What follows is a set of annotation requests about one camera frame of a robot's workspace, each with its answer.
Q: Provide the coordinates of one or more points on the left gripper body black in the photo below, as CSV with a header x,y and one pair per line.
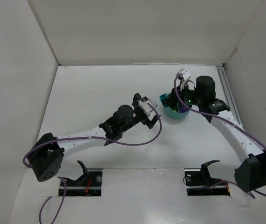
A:
x,y
141,111

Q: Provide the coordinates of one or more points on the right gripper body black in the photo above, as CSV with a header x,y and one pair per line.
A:
x,y
174,97

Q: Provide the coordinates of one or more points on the teal lego block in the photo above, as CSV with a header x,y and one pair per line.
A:
x,y
165,100

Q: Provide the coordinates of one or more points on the purple lego figure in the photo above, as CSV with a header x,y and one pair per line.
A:
x,y
183,110

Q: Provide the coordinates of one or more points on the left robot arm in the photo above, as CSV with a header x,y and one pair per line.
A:
x,y
46,156

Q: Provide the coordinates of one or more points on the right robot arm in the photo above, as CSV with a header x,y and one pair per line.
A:
x,y
251,175

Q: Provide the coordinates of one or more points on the teal round divided container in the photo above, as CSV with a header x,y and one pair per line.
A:
x,y
175,114

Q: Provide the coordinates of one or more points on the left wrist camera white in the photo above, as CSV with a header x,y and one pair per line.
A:
x,y
147,105

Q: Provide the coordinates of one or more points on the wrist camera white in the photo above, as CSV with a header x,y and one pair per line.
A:
x,y
147,105
183,75

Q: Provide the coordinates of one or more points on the aluminium rail right edge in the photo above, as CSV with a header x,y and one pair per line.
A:
x,y
228,93

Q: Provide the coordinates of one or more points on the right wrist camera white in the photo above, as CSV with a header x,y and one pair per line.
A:
x,y
183,75

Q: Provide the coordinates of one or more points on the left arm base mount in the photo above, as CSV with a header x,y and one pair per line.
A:
x,y
80,181

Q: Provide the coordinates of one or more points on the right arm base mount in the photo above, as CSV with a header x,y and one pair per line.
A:
x,y
199,182

